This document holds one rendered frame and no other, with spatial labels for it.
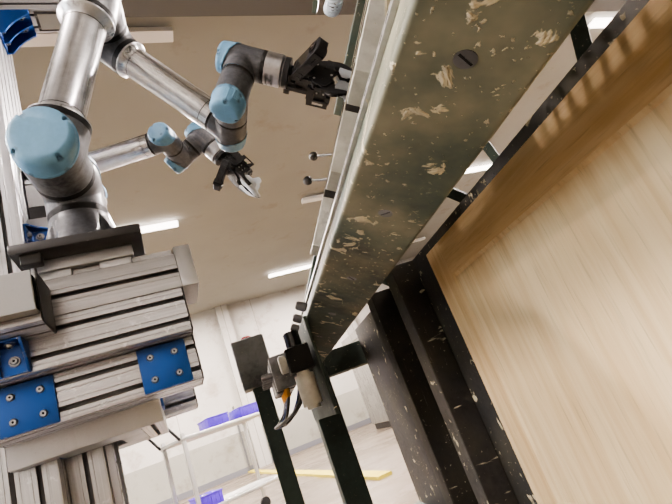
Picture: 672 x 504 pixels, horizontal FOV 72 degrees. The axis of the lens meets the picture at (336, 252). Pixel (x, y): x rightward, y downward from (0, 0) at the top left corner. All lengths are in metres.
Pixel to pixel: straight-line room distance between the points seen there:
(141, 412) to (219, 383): 11.00
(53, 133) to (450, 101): 0.76
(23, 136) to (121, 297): 0.33
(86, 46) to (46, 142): 0.27
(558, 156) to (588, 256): 0.12
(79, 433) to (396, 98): 0.88
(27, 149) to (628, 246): 0.93
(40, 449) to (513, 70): 0.99
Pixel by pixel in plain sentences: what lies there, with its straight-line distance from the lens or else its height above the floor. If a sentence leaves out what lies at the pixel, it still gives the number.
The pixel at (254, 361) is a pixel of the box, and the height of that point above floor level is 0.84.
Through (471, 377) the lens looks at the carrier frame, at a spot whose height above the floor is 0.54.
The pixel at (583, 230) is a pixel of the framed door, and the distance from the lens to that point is 0.62.
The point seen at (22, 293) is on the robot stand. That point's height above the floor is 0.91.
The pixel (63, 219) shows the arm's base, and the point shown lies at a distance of 1.08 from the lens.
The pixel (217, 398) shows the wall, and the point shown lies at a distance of 12.00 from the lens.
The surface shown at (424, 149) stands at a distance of 0.47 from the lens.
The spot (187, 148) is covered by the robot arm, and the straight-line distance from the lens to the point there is 1.77.
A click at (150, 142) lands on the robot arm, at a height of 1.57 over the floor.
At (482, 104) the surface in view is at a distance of 0.42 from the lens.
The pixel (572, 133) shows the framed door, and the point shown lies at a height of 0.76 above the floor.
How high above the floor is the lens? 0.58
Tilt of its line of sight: 18 degrees up
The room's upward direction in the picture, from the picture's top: 21 degrees counter-clockwise
